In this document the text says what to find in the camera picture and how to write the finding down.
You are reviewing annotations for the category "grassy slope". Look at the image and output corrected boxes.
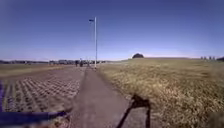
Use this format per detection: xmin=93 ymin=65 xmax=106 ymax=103
xmin=96 ymin=57 xmax=224 ymax=128

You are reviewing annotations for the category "tall lamp post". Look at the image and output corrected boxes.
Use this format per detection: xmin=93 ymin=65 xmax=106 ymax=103
xmin=88 ymin=16 xmax=98 ymax=70

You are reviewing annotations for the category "group of people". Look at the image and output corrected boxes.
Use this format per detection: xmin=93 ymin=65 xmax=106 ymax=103
xmin=74 ymin=58 xmax=91 ymax=68

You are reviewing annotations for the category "dark round tree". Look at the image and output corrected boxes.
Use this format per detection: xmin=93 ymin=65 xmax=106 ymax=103
xmin=131 ymin=52 xmax=145 ymax=60

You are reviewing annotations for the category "row of distant buildings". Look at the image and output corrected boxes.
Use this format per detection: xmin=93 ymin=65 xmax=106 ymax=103
xmin=0 ymin=59 xmax=109 ymax=65

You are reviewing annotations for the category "grey asphalt path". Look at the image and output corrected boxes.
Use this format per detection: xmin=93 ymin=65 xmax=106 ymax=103
xmin=68 ymin=66 xmax=151 ymax=128

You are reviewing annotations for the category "grass grid paver area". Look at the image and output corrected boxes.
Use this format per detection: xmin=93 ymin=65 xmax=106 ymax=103
xmin=0 ymin=66 xmax=88 ymax=128

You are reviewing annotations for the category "flat grass field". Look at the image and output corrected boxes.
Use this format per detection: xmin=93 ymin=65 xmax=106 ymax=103
xmin=0 ymin=63 xmax=79 ymax=80

